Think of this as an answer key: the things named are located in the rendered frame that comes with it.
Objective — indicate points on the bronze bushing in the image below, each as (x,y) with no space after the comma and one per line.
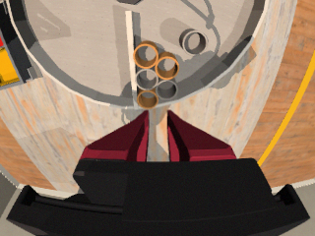
(147,103)
(142,63)
(167,75)

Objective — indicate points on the yellow bin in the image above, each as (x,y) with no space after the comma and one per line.
(7,72)

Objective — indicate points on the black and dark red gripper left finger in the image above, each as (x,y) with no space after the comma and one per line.
(127,142)

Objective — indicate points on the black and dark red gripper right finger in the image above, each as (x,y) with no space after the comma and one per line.
(192,143)

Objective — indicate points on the grey metal bushing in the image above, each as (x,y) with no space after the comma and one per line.
(200,48)
(143,84)
(166,94)

